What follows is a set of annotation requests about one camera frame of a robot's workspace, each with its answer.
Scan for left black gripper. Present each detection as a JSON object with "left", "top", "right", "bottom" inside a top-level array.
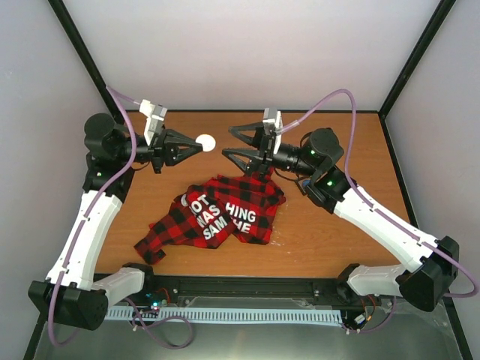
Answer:
[{"left": 116, "top": 125, "right": 203, "bottom": 173}]

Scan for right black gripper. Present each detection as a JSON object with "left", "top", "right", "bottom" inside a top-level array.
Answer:
[{"left": 221, "top": 122, "right": 317, "bottom": 179}]

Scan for red black plaid shirt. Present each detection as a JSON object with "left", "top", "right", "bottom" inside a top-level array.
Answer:
[{"left": 134, "top": 174, "right": 286, "bottom": 265}]

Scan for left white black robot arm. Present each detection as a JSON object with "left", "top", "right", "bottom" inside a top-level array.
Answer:
[{"left": 28, "top": 113, "right": 205, "bottom": 330}]

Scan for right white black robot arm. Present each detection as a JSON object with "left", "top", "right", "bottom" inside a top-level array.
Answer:
[{"left": 222, "top": 121, "right": 459, "bottom": 312}]

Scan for small black square tray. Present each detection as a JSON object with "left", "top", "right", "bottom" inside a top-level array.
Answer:
[{"left": 300, "top": 179, "right": 311, "bottom": 190}]

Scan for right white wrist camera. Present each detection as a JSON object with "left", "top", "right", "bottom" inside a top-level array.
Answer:
[{"left": 262, "top": 107, "right": 283, "bottom": 142}]

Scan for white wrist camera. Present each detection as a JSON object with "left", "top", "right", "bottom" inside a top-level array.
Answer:
[
  {"left": 139, "top": 99, "right": 167, "bottom": 146},
  {"left": 262, "top": 107, "right": 283, "bottom": 142}
]

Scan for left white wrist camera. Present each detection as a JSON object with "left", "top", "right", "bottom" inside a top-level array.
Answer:
[{"left": 139, "top": 99, "right": 167, "bottom": 146}]

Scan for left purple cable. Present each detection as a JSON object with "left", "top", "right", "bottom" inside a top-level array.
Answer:
[{"left": 48, "top": 85, "right": 194, "bottom": 348}]

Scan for purple cable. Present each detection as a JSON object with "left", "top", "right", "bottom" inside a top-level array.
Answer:
[
  {"left": 279, "top": 88, "right": 480, "bottom": 335},
  {"left": 48, "top": 85, "right": 194, "bottom": 348}
]

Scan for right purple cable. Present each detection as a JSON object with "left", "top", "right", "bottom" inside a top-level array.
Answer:
[{"left": 279, "top": 88, "right": 480, "bottom": 335}]

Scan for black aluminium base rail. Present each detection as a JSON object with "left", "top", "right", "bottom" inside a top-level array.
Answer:
[{"left": 131, "top": 275, "right": 382, "bottom": 308}]

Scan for light blue slotted cable duct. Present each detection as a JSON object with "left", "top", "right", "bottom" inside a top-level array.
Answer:
[{"left": 103, "top": 304, "right": 344, "bottom": 326}]

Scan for left black frame post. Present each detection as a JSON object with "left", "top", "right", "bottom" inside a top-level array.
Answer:
[{"left": 47, "top": 0, "right": 120, "bottom": 118}]

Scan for black frame post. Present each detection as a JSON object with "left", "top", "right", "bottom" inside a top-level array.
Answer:
[
  {"left": 47, "top": 0, "right": 120, "bottom": 118},
  {"left": 378, "top": 0, "right": 457, "bottom": 120}
]

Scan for right black frame post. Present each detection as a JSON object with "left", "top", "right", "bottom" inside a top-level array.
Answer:
[{"left": 378, "top": 0, "right": 457, "bottom": 120}]

